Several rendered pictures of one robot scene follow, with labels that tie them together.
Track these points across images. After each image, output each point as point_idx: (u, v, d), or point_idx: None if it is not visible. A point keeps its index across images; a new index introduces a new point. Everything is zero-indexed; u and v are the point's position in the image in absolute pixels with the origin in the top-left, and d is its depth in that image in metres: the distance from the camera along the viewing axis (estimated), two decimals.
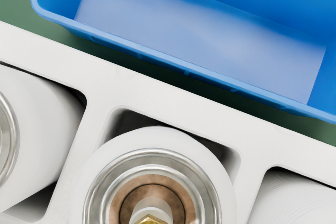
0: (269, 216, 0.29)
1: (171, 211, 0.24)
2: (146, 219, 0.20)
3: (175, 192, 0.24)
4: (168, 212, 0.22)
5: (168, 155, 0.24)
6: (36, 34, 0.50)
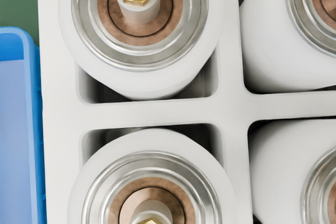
0: (122, 91, 0.29)
1: (136, 207, 0.23)
2: None
3: (119, 209, 0.24)
4: (131, 219, 0.22)
5: None
6: None
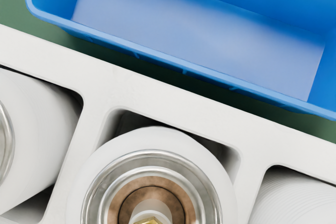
0: (270, 215, 0.28)
1: (170, 213, 0.23)
2: (151, 221, 0.19)
3: (174, 193, 0.23)
4: (167, 215, 0.21)
5: (167, 156, 0.23)
6: (32, 35, 0.49)
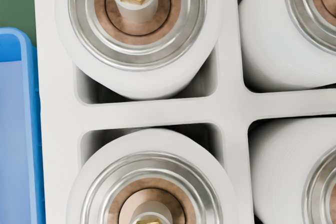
0: (120, 91, 0.29)
1: (136, 209, 0.23)
2: None
3: (118, 211, 0.23)
4: (130, 220, 0.21)
5: None
6: None
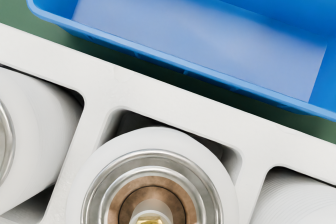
0: (271, 217, 0.28)
1: (171, 213, 0.23)
2: (157, 221, 0.20)
3: (175, 193, 0.23)
4: (168, 215, 0.21)
5: (168, 155, 0.23)
6: (33, 34, 0.49)
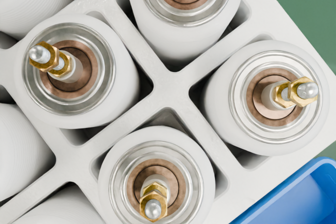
0: None
1: None
2: (154, 183, 0.31)
3: None
4: None
5: None
6: None
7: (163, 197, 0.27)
